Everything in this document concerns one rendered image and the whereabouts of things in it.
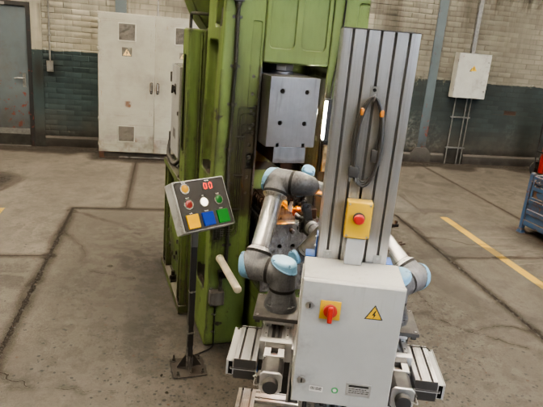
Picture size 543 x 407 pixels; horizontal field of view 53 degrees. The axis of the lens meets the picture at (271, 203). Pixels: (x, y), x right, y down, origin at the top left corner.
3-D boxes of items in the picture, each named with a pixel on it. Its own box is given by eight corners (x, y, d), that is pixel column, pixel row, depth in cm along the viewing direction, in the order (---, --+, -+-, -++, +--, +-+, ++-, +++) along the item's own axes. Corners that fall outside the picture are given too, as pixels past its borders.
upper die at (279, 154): (304, 163, 327) (305, 147, 324) (272, 162, 321) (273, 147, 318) (280, 148, 365) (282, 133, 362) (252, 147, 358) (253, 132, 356)
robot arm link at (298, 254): (347, 216, 249) (293, 271, 281) (363, 213, 256) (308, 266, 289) (334, 196, 253) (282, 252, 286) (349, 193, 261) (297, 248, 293)
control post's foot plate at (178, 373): (209, 375, 330) (210, 362, 327) (172, 380, 323) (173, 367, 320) (202, 355, 349) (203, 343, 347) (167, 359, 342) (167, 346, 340)
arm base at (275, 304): (296, 316, 240) (298, 295, 238) (262, 312, 241) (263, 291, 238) (297, 300, 255) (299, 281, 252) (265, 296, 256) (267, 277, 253)
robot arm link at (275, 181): (263, 280, 238) (295, 166, 253) (232, 273, 243) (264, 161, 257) (270, 286, 249) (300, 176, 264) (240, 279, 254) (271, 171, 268)
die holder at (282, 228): (316, 287, 350) (323, 221, 337) (258, 291, 338) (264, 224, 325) (286, 253, 400) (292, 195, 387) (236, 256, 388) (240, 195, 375)
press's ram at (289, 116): (326, 148, 329) (334, 79, 317) (265, 146, 316) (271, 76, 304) (301, 134, 366) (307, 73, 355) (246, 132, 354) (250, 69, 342)
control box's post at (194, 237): (192, 369, 335) (199, 199, 303) (186, 370, 334) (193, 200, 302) (191, 365, 338) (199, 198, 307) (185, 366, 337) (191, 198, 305)
